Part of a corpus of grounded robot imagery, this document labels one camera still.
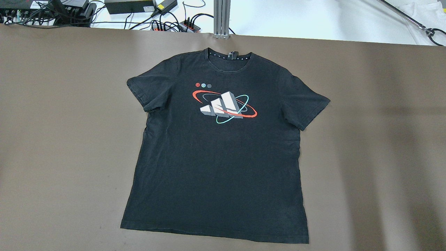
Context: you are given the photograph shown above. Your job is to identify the black graphic t-shirt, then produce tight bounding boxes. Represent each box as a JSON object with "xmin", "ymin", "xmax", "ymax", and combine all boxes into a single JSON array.
[{"xmin": 121, "ymin": 48, "xmax": 330, "ymax": 244}]

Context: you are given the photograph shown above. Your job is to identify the grey power strip red switches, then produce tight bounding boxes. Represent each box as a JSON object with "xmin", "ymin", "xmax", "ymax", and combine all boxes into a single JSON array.
[{"xmin": 149, "ymin": 20, "xmax": 201, "ymax": 33}]

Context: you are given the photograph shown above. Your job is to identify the black laptop charger brick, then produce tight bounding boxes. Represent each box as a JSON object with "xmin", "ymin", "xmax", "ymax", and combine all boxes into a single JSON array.
[{"xmin": 150, "ymin": 0, "xmax": 177, "ymax": 18}]

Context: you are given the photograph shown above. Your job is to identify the black power supply box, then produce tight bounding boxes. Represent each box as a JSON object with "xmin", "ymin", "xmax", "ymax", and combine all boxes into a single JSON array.
[{"xmin": 104, "ymin": 0, "xmax": 155, "ymax": 14}]

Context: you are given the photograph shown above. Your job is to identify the metal reacher rod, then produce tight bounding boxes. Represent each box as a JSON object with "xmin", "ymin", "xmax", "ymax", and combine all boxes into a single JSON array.
[{"xmin": 378, "ymin": 0, "xmax": 435, "ymax": 37}]

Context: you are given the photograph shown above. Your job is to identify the aluminium frame post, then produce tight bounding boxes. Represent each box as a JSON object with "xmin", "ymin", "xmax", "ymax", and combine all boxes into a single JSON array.
[{"xmin": 214, "ymin": 0, "xmax": 231, "ymax": 39}]

